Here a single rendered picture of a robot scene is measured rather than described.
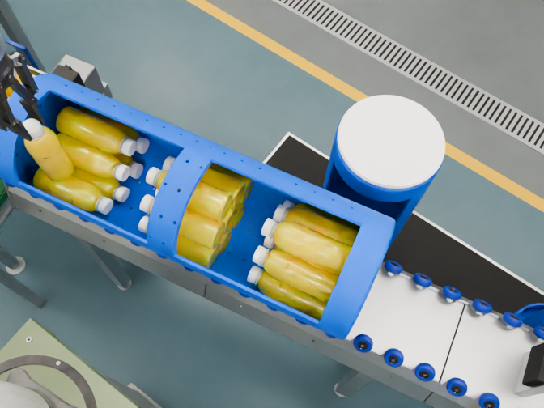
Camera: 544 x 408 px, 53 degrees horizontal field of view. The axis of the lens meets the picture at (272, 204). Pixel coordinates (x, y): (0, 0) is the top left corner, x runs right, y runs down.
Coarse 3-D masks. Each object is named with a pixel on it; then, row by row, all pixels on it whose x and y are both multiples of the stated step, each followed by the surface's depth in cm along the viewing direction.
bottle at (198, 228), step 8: (152, 200) 123; (184, 216) 120; (192, 216) 120; (200, 216) 120; (184, 224) 120; (192, 224) 119; (200, 224) 119; (208, 224) 119; (216, 224) 119; (224, 224) 122; (184, 232) 120; (192, 232) 119; (200, 232) 119; (208, 232) 119; (216, 232) 119; (192, 240) 122; (200, 240) 120; (208, 240) 119; (216, 240) 123; (208, 248) 121
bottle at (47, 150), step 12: (48, 132) 116; (24, 144) 117; (36, 144) 115; (48, 144) 116; (60, 144) 121; (36, 156) 118; (48, 156) 119; (60, 156) 122; (48, 168) 123; (60, 168) 124; (72, 168) 129; (60, 180) 128
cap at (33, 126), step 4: (28, 120) 114; (32, 120) 114; (36, 120) 114; (24, 124) 113; (28, 124) 113; (32, 124) 113; (36, 124) 113; (28, 128) 113; (32, 128) 113; (36, 128) 113; (40, 128) 114; (28, 132) 112; (32, 132) 112; (36, 132) 113; (40, 132) 114; (32, 136) 113; (36, 136) 114
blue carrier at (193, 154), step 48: (48, 96) 131; (96, 96) 124; (0, 144) 119; (192, 144) 118; (144, 192) 141; (192, 192) 112; (288, 192) 113; (144, 240) 120; (240, 240) 136; (384, 240) 108; (240, 288) 116; (336, 288) 106; (336, 336) 114
